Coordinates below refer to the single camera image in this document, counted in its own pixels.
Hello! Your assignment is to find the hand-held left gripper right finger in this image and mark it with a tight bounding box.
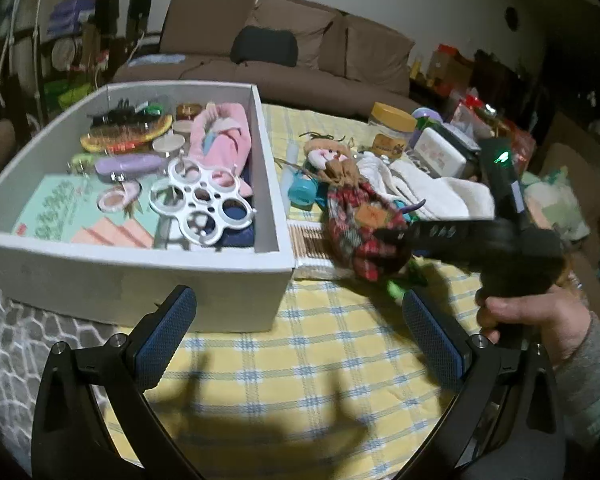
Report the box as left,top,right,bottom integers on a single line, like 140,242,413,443
401,290,566,480

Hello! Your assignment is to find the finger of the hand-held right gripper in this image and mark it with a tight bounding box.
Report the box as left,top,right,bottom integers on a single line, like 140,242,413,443
372,221,481,262

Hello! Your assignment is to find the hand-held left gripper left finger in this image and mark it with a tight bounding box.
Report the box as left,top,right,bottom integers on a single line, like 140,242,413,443
32,284,206,480

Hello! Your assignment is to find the white storage box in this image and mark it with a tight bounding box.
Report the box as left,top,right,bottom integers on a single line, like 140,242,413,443
0,80,296,333

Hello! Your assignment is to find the plaid scarecrow doll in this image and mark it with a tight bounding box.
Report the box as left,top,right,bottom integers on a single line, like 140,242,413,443
302,137,426,281

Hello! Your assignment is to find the pack of wooden sticks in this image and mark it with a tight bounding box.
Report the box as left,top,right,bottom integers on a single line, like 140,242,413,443
285,220,341,281

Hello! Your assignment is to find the person's right forearm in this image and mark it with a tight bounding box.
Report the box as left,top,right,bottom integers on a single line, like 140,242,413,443
550,310,600,453

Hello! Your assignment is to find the person's right hand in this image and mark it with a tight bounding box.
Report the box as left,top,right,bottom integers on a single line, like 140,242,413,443
475,286,593,362

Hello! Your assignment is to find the white towel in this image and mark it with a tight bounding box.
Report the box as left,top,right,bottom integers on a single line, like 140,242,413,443
357,152,496,221

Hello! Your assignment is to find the patterned light cushion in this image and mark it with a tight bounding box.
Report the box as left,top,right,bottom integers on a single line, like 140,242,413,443
522,167,591,241

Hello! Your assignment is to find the white rectangular case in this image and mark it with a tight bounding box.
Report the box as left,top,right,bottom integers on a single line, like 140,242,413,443
412,127,468,178

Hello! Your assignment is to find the yellow-lid plastic jar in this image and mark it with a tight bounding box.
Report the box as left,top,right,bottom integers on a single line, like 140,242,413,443
367,102,418,158

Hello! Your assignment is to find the teal plastic toy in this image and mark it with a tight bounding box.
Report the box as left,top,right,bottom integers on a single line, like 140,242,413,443
287,170,326,207

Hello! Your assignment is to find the yellow plaid tablecloth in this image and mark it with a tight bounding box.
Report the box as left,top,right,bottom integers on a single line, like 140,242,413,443
102,102,486,461

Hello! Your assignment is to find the white perforated flower-shaped tray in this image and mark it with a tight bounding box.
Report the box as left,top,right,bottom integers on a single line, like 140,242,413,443
149,157,257,247

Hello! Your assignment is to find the grey patterned mat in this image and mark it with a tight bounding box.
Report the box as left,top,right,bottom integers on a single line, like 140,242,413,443
0,265,126,466

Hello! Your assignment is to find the green printed packet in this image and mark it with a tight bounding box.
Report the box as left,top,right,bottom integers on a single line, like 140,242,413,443
12,174,161,250

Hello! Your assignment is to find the lavender oval case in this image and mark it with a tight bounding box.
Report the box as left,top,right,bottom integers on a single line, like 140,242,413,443
95,154,165,177

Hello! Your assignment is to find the round silver tin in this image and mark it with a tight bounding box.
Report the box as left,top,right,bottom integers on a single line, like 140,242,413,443
152,135,188,158

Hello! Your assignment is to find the brown sofa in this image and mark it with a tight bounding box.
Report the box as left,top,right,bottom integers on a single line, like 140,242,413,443
112,0,416,106

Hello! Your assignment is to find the black hair claw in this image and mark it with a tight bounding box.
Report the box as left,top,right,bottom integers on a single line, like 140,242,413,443
90,97,148,128

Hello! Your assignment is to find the black cushion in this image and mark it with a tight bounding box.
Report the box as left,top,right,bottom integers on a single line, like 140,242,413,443
230,25,299,67

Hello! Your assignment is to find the light blue cloth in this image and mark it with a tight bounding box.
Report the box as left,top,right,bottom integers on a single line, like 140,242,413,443
130,55,186,67

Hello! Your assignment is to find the stack of purple packs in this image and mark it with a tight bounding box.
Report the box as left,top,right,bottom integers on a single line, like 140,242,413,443
47,0,96,36

